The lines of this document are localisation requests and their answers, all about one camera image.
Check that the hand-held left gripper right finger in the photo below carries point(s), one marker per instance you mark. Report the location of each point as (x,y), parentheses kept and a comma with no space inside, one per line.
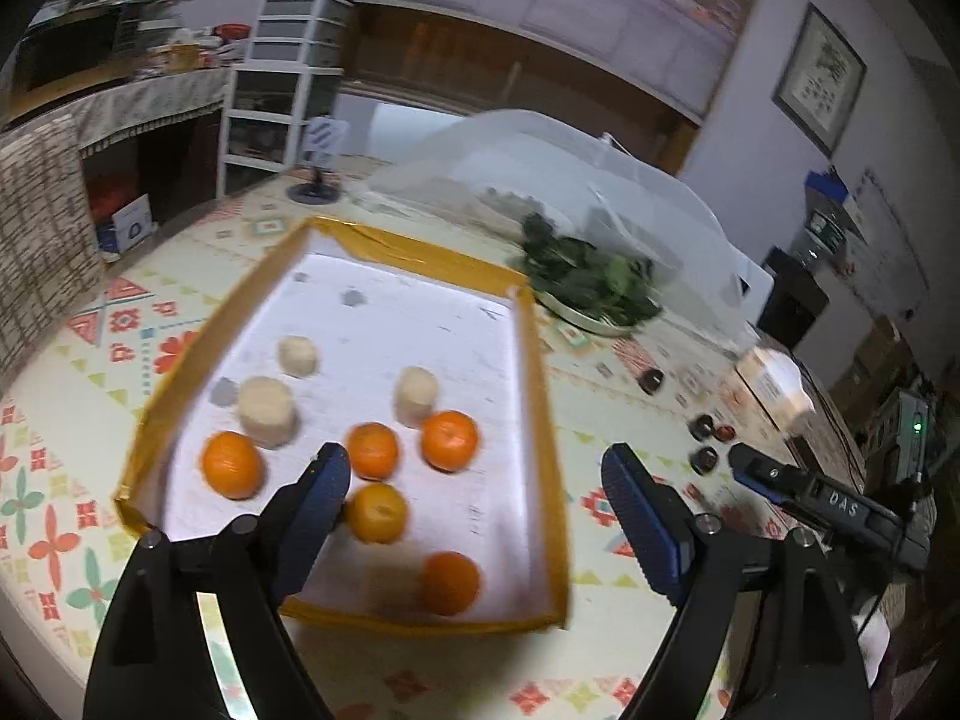
(637,510)

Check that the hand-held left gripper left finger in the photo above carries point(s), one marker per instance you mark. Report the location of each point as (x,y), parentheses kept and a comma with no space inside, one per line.
(322,487)

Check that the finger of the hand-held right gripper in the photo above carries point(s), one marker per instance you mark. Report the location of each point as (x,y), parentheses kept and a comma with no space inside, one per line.
(757,474)

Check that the red jujube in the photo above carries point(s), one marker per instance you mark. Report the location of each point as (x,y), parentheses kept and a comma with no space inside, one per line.
(724,433)

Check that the dark plum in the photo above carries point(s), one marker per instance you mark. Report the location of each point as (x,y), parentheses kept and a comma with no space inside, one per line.
(651,381)
(706,459)
(703,427)

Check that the tangerine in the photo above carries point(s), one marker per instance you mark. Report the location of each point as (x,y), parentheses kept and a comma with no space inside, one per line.
(232,465)
(450,441)
(450,583)
(379,514)
(373,450)

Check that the peeled banana piece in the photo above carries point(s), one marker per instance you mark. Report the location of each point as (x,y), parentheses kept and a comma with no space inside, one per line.
(266,411)
(416,394)
(298,356)

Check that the yellow-edged cardboard tray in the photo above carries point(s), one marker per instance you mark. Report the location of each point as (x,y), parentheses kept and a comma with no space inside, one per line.
(420,315)

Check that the white carton box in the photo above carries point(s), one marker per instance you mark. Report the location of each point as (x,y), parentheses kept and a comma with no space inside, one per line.
(772,386)

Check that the black device with green light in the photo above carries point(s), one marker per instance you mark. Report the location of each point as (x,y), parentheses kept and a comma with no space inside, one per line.
(911,431)

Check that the stack of cardboard boxes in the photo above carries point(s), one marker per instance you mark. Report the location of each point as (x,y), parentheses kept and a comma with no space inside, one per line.
(877,352)

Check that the black box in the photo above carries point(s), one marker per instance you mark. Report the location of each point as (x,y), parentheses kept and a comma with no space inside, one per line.
(795,300)

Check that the white box appliance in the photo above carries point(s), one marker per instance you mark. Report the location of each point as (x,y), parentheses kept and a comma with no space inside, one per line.
(750,292)

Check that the white oval plate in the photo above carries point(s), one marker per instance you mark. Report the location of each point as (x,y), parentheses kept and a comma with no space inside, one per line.
(592,325)

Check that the plate of green vegetables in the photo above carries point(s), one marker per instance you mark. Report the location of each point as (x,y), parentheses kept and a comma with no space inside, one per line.
(592,281)

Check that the whiteboard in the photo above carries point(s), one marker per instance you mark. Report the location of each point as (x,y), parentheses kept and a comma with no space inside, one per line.
(892,247)

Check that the blue and white box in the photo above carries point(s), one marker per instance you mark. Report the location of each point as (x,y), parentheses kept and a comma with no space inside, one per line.
(129,226)

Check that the white card on black stand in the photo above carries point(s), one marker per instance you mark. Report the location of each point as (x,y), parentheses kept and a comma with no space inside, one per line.
(321,146)

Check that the white mesh food cover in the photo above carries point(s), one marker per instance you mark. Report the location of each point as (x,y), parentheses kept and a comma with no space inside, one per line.
(525,157)

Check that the grid patterned cloth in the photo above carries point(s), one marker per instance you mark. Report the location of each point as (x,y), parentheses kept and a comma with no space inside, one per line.
(37,240)

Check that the framed picture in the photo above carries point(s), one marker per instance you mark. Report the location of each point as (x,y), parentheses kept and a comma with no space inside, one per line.
(817,86)

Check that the plastic drawer unit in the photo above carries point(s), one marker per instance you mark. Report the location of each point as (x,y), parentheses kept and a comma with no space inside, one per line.
(285,90)

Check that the cloth-covered side table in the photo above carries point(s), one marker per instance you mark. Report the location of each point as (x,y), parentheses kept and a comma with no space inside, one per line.
(135,101)

